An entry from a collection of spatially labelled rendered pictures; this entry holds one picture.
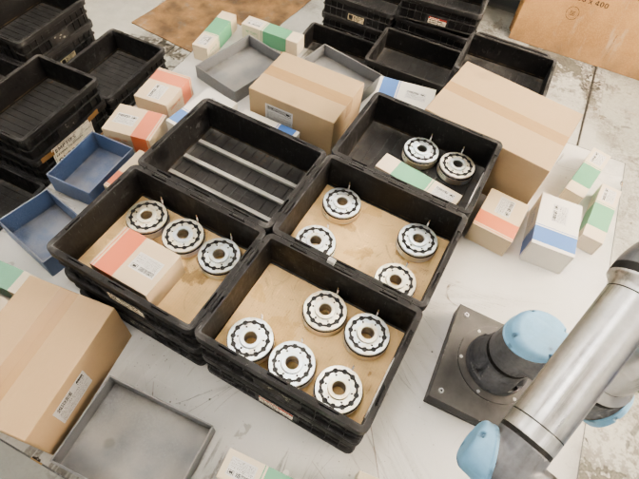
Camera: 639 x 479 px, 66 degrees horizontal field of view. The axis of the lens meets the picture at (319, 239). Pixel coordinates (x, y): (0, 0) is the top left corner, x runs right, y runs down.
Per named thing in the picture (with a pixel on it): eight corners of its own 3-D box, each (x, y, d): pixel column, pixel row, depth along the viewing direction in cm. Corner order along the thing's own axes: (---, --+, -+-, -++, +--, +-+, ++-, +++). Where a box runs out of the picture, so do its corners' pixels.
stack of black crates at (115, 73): (129, 86, 253) (111, 27, 225) (179, 106, 248) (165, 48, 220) (76, 135, 232) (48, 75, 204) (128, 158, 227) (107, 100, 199)
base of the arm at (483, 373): (531, 351, 123) (551, 337, 114) (518, 407, 115) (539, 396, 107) (474, 325, 125) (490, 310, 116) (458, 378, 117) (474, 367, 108)
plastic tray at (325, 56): (380, 86, 183) (382, 74, 178) (349, 113, 173) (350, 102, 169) (323, 54, 191) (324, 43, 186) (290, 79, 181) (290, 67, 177)
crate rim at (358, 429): (422, 315, 108) (425, 310, 106) (364, 439, 93) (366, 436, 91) (269, 236, 117) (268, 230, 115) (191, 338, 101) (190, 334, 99)
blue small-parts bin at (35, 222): (9, 235, 136) (-4, 220, 130) (56, 203, 143) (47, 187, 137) (52, 277, 130) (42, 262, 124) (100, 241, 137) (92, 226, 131)
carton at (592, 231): (591, 255, 146) (603, 243, 141) (571, 245, 148) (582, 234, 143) (610, 203, 158) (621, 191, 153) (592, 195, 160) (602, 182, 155)
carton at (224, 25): (223, 24, 197) (222, 10, 192) (237, 28, 196) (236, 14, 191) (194, 58, 184) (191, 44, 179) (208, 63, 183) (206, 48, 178)
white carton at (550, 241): (558, 274, 142) (574, 258, 134) (518, 258, 144) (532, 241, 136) (568, 223, 152) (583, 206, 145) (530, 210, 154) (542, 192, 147)
